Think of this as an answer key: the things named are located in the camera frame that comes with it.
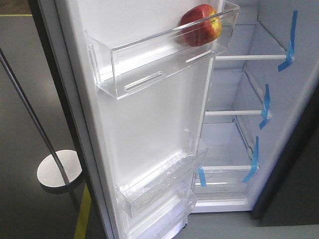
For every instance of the refrigerator door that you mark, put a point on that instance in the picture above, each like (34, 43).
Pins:
(121, 140)

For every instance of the red yellow apple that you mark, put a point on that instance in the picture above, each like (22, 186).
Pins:
(203, 32)

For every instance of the clear upper door bin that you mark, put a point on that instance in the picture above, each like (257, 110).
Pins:
(126, 69)

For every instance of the clear door bin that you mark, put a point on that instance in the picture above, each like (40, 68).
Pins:
(163, 215)
(126, 69)
(141, 193)

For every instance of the clear middle door bin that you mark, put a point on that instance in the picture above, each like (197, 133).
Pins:
(141, 193)

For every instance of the clear lower door bin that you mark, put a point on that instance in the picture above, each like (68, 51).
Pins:
(163, 215)

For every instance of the refrigerator body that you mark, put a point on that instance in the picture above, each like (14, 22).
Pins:
(257, 102)

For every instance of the metal stanchion pole with base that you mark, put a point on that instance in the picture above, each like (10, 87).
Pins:
(60, 169)

